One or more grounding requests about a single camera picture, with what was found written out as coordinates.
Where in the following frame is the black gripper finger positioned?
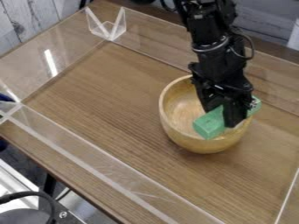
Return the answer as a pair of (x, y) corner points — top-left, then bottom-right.
(223, 95), (252, 128)
(193, 82), (223, 112)

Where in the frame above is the black table leg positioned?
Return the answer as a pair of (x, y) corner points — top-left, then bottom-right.
(43, 174), (57, 196)

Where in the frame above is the black cable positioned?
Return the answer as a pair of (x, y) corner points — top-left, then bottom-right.
(0, 190), (56, 224)

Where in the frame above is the green rectangular block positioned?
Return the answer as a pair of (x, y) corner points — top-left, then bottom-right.
(192, 96), (261, 140)

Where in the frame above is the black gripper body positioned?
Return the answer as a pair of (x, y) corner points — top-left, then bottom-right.
(188, 36), (253, 102)

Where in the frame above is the light wooden bowl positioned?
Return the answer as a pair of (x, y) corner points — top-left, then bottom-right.
(159, 75), (252, 154)

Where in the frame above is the clear acrylic tray enclosure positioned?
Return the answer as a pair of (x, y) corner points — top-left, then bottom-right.
(0, 1), (299, 224)

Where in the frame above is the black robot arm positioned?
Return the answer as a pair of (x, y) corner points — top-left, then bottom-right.
(172, 0), (255, 128)

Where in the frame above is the black metal bracket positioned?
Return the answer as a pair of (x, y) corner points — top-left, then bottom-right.
(39, 199), (87, 224)

